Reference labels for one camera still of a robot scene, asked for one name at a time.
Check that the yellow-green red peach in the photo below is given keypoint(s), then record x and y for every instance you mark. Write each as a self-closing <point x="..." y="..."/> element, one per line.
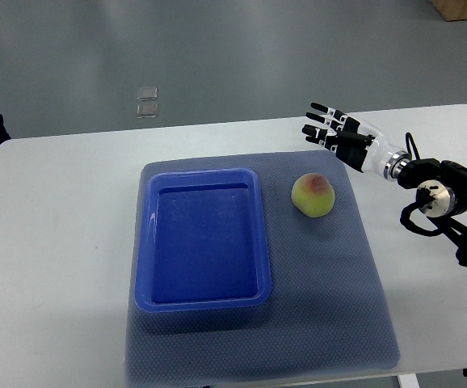
<point x="313" y="195"/>

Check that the blue-grey textured mat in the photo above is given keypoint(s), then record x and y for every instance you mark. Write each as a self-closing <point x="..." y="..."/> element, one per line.
<point x="326" y="314"/>

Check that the brown cardboard box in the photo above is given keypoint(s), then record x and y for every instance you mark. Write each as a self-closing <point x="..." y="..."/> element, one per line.
<point x="453" y="10"/>

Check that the upper clear floor tile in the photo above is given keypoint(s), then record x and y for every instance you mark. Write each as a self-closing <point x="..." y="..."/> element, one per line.
<point x="147" y="93"/>

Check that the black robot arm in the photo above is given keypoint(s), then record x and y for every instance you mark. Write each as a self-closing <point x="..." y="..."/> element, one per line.
<point x="440" y="204"/>

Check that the blue rectangular plastic tray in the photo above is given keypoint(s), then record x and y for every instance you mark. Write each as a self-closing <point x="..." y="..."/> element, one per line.
<point x="203" y="242"/>

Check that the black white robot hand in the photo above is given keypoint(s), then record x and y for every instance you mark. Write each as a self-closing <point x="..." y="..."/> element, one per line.
<point x="355" y="142"/>

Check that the white table leg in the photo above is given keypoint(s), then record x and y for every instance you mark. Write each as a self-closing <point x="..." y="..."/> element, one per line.
<point x="409" y="380"/>

